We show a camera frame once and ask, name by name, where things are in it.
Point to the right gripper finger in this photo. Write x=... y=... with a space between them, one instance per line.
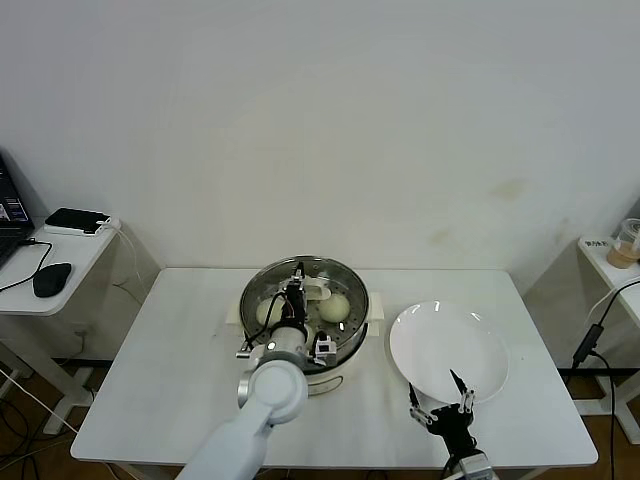
x=416 y=407
x=466 y=400

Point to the clear plastic drink cup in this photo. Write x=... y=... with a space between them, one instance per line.
x=625 y=250

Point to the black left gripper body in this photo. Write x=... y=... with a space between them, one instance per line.
x=296 y=307

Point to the white round plate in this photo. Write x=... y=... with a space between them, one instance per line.
x=440 y=340

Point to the black laptop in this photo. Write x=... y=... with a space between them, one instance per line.
x=11 y=220

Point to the white side table with laptop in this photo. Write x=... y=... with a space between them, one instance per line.
x=82 y=260

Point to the white side table with cup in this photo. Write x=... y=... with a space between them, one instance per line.
x=595 y=262

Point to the stainless steel steamer basket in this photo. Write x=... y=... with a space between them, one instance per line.
x=357 y=332

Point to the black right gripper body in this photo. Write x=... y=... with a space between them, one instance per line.
x=452 y=427

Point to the black smartphone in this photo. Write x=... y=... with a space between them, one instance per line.
x=75 y=219

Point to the black computer mouse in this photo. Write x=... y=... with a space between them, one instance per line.
x=51 y=280

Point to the white steamed baozi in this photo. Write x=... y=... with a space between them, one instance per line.
x=264 y=314
x=334 y=308

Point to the white electric cooking pot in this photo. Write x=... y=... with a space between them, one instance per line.
x=332 y=382

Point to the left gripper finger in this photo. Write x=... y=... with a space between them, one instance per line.
x=295 y=281
x=302 y=275

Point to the white label card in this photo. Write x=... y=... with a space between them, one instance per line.
x=597 y=244

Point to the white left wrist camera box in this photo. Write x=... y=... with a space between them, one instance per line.
x=324 y=347

